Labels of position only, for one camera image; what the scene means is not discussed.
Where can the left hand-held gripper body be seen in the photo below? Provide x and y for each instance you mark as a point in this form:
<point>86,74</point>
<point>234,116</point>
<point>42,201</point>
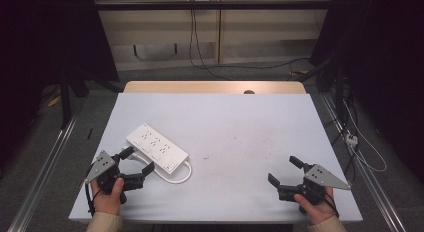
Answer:
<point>104,165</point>

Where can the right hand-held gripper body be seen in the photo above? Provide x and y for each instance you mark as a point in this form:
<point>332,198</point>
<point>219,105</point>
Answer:
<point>321,178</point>

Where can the white power strip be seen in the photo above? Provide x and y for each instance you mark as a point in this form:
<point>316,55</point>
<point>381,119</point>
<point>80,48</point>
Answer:
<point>156,147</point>

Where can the person's right hand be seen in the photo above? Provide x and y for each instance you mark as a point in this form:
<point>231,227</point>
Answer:
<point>320,212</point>

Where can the person's left hand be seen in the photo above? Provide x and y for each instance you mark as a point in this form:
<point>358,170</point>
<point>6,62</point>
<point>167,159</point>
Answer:
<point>106,202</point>

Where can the small black floor object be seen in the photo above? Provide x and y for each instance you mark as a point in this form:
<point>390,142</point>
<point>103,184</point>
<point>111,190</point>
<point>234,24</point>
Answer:
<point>89,133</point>

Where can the small white floor socket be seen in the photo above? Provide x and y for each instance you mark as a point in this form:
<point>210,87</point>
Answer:
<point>351,139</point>

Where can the black metal stand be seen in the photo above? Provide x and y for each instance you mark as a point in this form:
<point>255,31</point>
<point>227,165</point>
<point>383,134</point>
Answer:
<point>65,98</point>

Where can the yellow floor tape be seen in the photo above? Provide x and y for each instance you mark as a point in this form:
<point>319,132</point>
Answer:
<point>54,100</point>
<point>299,72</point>

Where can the black curtain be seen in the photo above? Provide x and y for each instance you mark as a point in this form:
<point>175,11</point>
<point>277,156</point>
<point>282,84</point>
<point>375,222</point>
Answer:
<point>380,58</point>
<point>46,52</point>

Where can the black horizontal bar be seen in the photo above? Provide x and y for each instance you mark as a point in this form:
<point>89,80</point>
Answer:
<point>213,5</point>

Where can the aluminium floor rail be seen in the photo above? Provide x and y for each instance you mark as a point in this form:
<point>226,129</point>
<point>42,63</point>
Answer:
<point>366,172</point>
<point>43,172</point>

